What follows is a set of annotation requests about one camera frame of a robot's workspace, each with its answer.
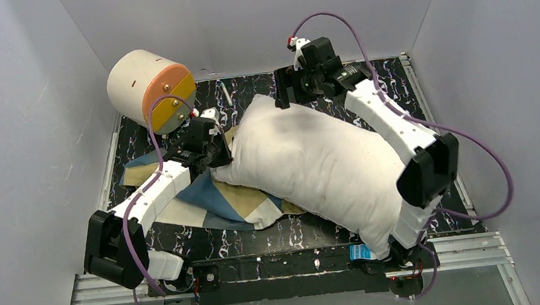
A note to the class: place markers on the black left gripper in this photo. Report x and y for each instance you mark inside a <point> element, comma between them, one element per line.
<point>223,149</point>

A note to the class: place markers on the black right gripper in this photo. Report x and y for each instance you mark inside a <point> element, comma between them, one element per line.
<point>285,87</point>

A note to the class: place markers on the blue beige white pillowcase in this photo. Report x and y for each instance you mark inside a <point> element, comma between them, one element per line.
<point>208,203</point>

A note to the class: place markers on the white pillow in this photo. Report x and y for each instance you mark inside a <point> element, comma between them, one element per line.
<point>326,166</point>

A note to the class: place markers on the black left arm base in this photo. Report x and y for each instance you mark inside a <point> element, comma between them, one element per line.
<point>195,280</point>

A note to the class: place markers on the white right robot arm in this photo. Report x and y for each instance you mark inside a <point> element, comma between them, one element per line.
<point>430,159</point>

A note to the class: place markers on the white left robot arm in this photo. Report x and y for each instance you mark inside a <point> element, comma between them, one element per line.
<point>115,245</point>

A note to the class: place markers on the blue pillow label tag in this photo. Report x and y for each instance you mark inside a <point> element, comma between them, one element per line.
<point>360,252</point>

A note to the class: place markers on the round cream drawer cabinet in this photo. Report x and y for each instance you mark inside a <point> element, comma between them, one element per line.
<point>143,85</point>

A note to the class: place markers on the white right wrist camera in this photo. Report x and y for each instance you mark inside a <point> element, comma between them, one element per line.
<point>295,45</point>

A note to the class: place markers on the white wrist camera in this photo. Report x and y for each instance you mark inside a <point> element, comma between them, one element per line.
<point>295,45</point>
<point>211,114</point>

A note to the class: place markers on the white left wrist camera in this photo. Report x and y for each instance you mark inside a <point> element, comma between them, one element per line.
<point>211,114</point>

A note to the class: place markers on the aluminium table frame rail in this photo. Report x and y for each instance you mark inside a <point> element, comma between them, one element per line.
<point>302,256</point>

